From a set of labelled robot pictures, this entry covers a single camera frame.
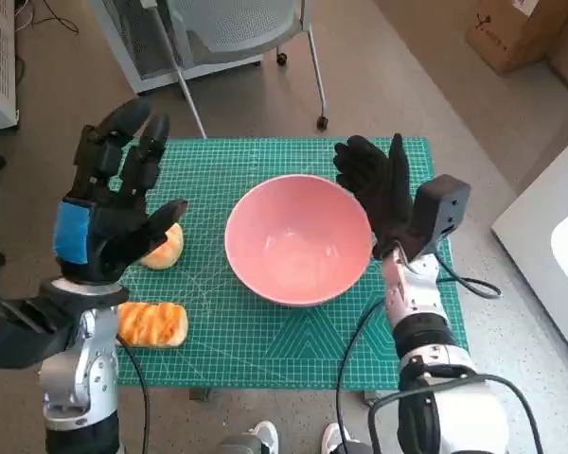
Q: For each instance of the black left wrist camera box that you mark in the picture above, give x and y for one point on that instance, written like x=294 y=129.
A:
x=14 y=340

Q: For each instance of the white furniture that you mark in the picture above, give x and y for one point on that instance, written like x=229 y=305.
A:
x=549 y=246

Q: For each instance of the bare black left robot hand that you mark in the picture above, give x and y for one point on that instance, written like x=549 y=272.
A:
x=113 y=232

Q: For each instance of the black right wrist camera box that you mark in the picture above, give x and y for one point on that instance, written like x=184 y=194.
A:
x=442 y=208

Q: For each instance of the round toy bread bun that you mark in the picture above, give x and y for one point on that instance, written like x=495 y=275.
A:
x=165 y=253

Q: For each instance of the grey mesh chair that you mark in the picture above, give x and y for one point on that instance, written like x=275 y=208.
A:
x=246 y=23

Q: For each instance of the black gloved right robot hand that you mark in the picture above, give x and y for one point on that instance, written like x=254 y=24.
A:
x=383 y=189

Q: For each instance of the table bracket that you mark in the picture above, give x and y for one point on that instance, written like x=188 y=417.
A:
x=371 y=399

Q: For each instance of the green cutting mat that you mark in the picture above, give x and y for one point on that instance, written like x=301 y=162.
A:
x=265 y=350

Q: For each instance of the printed cardboard box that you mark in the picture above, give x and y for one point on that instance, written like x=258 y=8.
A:
x=506 y=28

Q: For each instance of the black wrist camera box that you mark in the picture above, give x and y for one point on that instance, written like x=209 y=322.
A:
x=14 y=340
x=442 y=208

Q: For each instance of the rectangular striped toy bread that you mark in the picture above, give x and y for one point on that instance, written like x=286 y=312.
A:
x=156 y=324

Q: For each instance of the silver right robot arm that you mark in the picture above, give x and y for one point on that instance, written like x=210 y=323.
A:
x=416 y=302

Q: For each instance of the pink bowl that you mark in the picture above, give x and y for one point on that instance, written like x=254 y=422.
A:
x=289 y=246

